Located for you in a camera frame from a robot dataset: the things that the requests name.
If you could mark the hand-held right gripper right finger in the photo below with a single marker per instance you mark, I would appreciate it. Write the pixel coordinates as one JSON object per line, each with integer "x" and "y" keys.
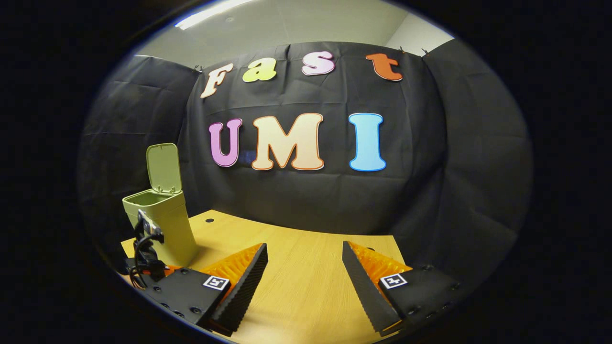
{"x": 366, "y": 286}

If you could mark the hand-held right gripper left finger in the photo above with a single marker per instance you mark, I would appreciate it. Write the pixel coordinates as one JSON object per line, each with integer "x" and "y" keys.
{"x": 248, "y": 277}

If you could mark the green desktop garbage bin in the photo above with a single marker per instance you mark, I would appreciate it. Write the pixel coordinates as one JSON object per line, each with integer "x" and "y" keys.
{"x": 172, "y": 224}

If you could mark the wooden desktop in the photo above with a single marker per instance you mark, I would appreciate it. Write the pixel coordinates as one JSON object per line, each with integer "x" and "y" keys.
{"x": 306, "y": 267}

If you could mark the black backdrop cloth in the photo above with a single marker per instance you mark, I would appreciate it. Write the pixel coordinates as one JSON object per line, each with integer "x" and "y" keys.
{"x": 420, "y": 181}

